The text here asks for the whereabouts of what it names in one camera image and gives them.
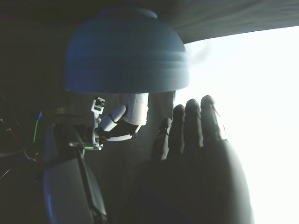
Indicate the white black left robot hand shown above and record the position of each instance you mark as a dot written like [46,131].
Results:
[198,175]

